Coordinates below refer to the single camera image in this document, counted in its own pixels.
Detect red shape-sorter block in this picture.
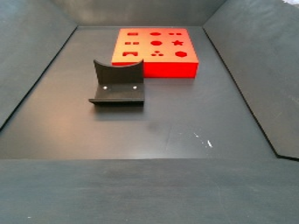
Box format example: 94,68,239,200
111,28,200,78

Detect black curved holder bracket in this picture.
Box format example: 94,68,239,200
88,60,145,105

